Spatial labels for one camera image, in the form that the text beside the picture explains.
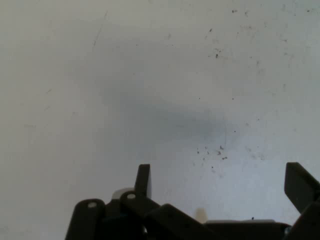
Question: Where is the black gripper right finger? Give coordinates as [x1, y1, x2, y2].
[284, 161, 320, 240]

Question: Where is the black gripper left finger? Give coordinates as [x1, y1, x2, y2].
[65, 163, 222, 240]

